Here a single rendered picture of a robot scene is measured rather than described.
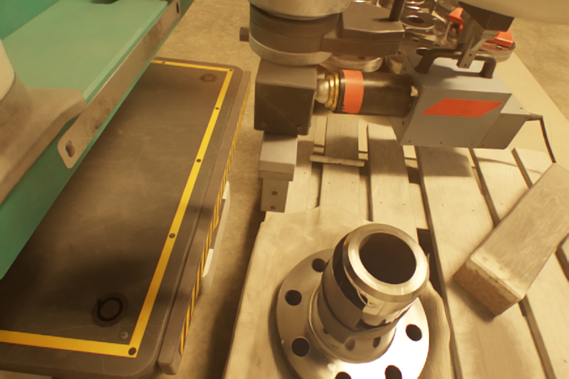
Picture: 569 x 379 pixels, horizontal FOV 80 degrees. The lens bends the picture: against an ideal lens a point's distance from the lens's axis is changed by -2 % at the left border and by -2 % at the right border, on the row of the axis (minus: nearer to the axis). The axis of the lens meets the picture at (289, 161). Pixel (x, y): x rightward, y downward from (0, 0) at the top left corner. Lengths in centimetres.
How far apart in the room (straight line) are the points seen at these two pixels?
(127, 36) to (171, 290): 35
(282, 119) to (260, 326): 43
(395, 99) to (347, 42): 53
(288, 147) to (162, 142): 43
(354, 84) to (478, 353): 57
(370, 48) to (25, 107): 30
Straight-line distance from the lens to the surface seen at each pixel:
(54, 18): 63
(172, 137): 70
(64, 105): 40
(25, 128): 37
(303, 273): 66
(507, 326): 83
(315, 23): 28
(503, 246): 80
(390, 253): 53
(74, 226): 61
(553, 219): 93
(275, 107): 28
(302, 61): 29
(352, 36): 29
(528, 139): 159
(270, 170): 28
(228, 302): 84
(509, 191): 107
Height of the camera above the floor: 78
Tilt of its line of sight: 45 degrees down
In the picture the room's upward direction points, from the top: 8 degrees clockwise
